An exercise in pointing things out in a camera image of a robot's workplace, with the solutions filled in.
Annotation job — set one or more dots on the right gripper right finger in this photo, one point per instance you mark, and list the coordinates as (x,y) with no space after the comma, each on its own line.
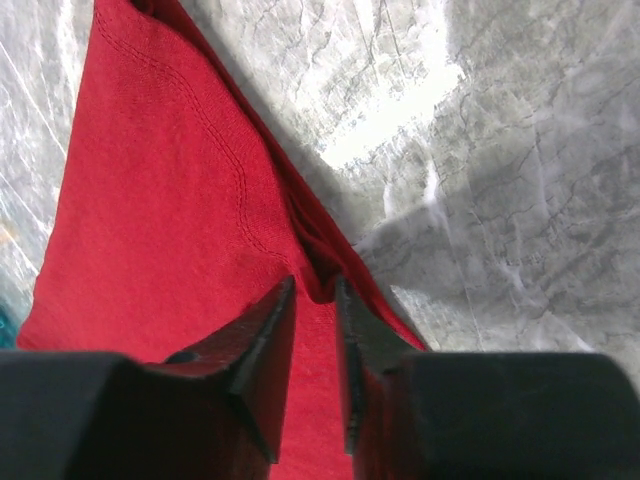
(410,414)

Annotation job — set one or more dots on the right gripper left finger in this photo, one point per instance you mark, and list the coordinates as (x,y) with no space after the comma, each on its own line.
(214,410)

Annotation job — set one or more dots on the teal crumpled t-shirt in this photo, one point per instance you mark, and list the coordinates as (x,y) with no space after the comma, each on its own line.
(9,327)

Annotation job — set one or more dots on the red t-shirt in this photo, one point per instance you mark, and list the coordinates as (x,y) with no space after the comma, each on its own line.
(178,209)

